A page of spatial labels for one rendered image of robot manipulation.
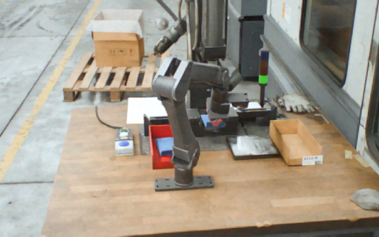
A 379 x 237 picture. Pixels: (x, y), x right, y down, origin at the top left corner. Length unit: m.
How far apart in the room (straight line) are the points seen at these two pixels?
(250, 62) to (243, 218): 3.72
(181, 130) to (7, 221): 1.90
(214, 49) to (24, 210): 1.87
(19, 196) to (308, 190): 2.22
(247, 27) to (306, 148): 3.22
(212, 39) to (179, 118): 0.47
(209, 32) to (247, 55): 3.28
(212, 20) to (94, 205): 0.79
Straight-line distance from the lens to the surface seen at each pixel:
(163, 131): 1.97
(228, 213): 1.54
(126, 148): 1.86
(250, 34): 5.06
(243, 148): 1.87
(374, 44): 1.92
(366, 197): 1.67
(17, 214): 3.28
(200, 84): 1.90
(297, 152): 1.91
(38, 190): 3.48
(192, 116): 1.97
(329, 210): 1.61
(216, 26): 1.85
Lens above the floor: 1.78
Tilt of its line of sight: 24 degrees down
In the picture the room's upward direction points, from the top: straight up
